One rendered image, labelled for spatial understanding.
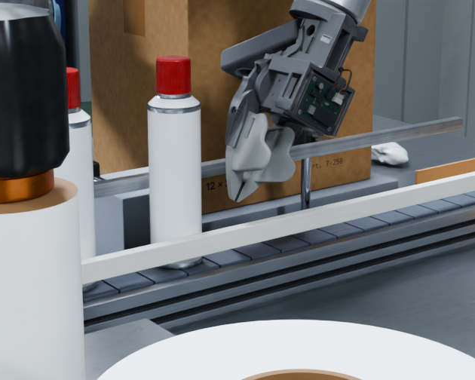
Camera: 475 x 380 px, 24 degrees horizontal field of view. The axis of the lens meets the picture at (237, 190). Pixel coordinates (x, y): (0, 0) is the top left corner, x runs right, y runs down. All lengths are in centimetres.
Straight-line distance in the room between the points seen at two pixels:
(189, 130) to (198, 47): 27
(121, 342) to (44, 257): 28
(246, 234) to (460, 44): 256
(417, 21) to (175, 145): 262
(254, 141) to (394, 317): 22
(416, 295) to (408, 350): 61
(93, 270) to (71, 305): 33
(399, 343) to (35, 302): 22
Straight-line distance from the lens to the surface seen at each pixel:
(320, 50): 110
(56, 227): 65
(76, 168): 99
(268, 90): 112
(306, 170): 131
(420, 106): 368
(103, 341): 93
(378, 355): 55
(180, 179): 105
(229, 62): 119
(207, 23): 130
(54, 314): 67
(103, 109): 148
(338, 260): 117
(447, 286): 120
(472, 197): 135
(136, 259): 103
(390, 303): 114
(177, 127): 104
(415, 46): 363
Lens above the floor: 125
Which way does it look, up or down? 16 degrees down
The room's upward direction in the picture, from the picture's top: straight up
